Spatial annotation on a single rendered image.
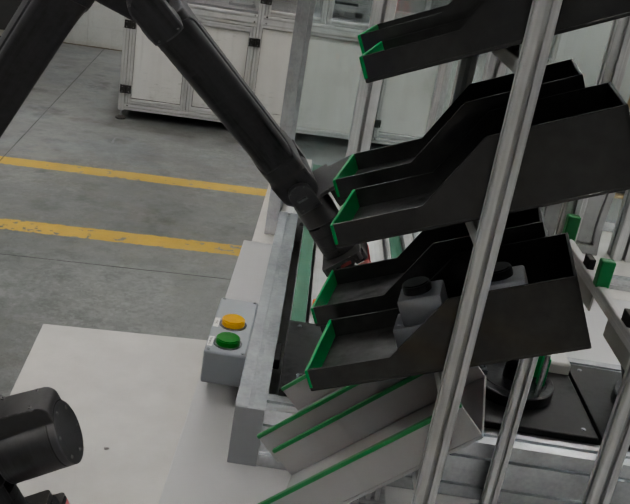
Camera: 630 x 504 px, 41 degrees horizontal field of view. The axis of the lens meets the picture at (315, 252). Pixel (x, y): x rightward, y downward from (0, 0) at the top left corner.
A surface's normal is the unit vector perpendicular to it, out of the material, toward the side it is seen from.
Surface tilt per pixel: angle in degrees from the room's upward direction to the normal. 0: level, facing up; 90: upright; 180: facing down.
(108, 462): 0
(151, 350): 0
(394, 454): 90
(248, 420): 90
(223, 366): 90
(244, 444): 90
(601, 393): 0
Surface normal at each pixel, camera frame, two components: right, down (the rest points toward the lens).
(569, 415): 0.15, -0.92
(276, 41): 0.07, 0.38
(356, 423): -0.21, 0.33
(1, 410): -0.23, -0.89
